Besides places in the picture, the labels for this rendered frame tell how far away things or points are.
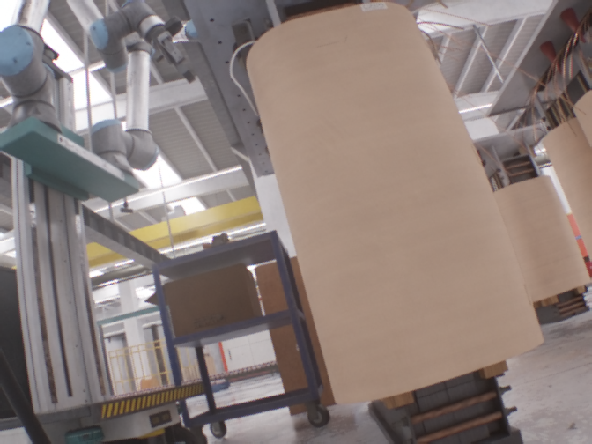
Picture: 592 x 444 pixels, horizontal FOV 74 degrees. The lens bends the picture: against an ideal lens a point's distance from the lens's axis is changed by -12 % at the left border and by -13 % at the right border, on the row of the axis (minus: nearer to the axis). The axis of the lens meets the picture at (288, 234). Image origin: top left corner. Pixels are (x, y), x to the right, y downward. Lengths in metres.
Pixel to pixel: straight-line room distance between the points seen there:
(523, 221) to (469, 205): 2.83
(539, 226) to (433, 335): 2.98
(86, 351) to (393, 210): 1.23
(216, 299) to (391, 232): 1.37
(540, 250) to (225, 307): 2.53
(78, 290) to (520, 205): 3.18
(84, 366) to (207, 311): 0.69
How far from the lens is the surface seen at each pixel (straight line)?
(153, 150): 2.15
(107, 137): 1.99
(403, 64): 1.06
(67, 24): 13.99
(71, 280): 1.80
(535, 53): 2.82
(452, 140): 0.99
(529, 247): 3.73
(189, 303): 2.16
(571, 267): 3.84
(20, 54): 1.53
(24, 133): 1.54
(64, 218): 1.88
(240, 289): 2.11
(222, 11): 1.46
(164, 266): 2.17
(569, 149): 2.85
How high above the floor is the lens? 0.32
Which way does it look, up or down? 15 degrees up
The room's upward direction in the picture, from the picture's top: 15 degrees counter-clockwise
